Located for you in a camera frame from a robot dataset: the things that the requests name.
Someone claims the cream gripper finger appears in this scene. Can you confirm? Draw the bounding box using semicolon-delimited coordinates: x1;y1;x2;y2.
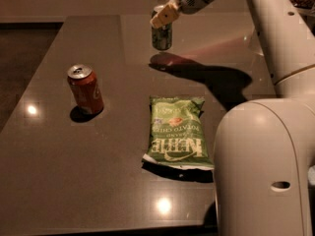
150;3;180;29

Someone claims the green soda can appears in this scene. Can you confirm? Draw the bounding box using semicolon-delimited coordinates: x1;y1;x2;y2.
152;24;172;51

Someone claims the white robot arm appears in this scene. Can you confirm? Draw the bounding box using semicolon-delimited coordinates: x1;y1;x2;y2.
151;0;315;236

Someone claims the orange soda can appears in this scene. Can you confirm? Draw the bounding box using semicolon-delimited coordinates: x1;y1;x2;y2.
67;64;103;115

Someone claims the green Kettle chips bag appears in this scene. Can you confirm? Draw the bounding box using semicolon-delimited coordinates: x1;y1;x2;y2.
143;96;215;171

